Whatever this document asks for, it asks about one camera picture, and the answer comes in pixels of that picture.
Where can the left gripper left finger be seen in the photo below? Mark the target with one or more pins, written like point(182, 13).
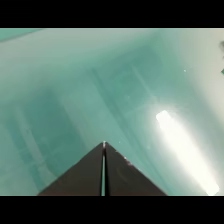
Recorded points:
point(83, 178)

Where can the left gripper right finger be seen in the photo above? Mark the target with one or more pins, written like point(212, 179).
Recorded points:
point(128, 180)

